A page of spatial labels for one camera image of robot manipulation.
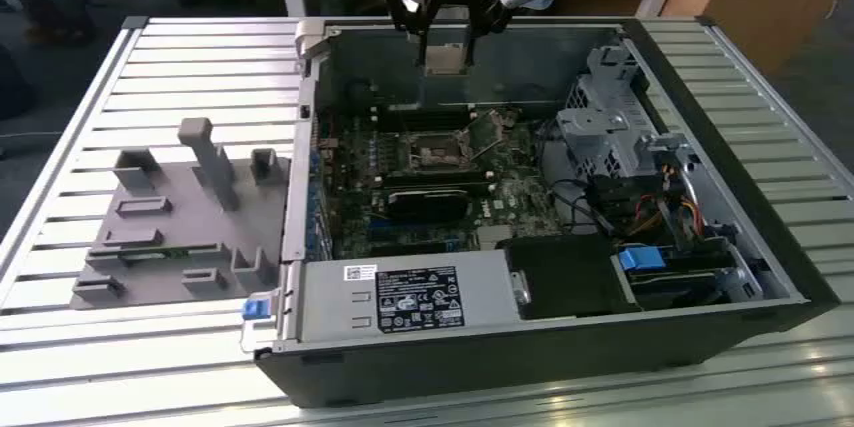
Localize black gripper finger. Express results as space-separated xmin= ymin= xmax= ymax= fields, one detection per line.
xmin=378 ymin=0 xmax=443 ymax=71
xmin=460 ymin=0 xmax=514 ymax=70

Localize silver CPU plate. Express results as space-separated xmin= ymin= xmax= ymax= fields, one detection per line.
xmin=424 ymin=43 xmax=468 ymax=76

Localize metal socket cover frame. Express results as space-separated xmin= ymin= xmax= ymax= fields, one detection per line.
xmin=464 ymin=107 xmax=520 ymax=157

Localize thin metal locking lever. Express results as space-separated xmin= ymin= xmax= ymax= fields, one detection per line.
xmin=467 ymin=137 xmax=511 ymax=165

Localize CPU socket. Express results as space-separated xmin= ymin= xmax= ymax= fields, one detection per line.
xmin=402 ymin=129 xmax=476 ymax=171

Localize black RAM slots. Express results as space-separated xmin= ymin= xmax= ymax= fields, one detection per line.
xmin=380 ymin=105 xmax=471 ymax=132

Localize silver metal disk cage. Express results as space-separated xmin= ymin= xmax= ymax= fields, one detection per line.
xmin=554 ymin=45 xmax=703 ymax=184

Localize black installed RAM sticks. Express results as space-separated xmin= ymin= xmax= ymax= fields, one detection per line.
xmin=380 ymin=170 xmax=490 ymax=192

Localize green motherboard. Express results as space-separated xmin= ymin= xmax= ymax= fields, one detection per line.
xmin=311 ymin=105 xmax=570 ymax=259

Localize black graphics card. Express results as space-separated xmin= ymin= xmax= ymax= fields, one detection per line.
xmin=383 ymin=187 xmax=472 ymax=226

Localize silver chipset heatsink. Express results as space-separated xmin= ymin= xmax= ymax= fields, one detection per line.
xmin=475 ymin=225 xmax=516 ymax=249

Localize black plastic shroud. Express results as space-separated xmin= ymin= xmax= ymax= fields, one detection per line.
xmin=498 ymin=235 xmax=643 ymax=322

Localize blue disk carrier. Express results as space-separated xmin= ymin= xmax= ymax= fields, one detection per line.
xmin=615 ymin=244 xmax=667 ymax=274

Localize small white barcode sticker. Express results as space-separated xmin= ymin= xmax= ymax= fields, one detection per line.
xmin=342 ymin=262 xmax=379 ymax=283

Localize grey plastic parts rack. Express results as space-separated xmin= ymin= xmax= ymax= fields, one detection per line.
xmin=68 ymin=116 xmax=295 ymax=312

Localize black power supply label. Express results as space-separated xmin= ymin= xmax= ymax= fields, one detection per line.
xmin=374 ymin=266 xmax=466 ymax=334

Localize green RAM stick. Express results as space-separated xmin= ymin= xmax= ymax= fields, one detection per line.
xmin=118 ymin=245 xmax=196 ymax=264

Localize grey power supply unit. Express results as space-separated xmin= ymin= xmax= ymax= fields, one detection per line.
xmin=295 ymin=248 xmax=530 ymax=344

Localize blue case latch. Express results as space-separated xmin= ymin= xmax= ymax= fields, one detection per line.
xmin=242 ymin=298 xmax=274 ymax=322

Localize black open PC case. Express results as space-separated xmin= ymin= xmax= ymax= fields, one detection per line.
xmin=252 ymin=16 xmax=843 ymax=409

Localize black blue cable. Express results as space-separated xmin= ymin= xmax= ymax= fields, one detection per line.
xmin=545 ymin=177 xmax=617 ymax=237

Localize yellow red wire bundle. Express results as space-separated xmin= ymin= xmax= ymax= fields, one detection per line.
xmin=631 ymin=192 xmax=707 ymax=239

